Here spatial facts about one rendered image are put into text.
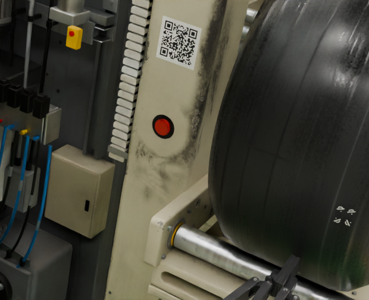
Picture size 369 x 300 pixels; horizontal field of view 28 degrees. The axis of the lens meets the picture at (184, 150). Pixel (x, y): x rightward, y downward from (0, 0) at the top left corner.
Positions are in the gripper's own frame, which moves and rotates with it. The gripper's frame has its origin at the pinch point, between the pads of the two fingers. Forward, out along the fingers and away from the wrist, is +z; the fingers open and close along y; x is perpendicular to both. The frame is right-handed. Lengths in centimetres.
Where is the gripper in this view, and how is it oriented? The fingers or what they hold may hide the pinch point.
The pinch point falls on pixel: (285, 276)
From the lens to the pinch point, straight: 111.8
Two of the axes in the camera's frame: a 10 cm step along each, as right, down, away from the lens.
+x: -1.1, 8.3, 5.5
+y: -8.7, -3.5, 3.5
